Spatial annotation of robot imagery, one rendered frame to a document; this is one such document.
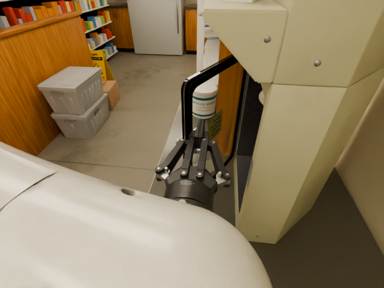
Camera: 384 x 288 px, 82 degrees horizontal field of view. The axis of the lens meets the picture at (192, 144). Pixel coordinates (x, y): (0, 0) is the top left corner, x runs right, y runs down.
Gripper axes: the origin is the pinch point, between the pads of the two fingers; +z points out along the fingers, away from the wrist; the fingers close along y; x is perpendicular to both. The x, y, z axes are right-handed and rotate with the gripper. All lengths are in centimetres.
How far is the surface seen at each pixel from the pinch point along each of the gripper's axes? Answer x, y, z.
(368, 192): 30, -55, 16
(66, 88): 63, 145, 148
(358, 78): -13.9, -24.7, -1.8
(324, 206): 34, -41, 11
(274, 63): -16.4, -11.1, -4.0
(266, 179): 8.0, -15.0, -3.9
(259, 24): -21.4, -8.0, -4.0
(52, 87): 63, 159, 148
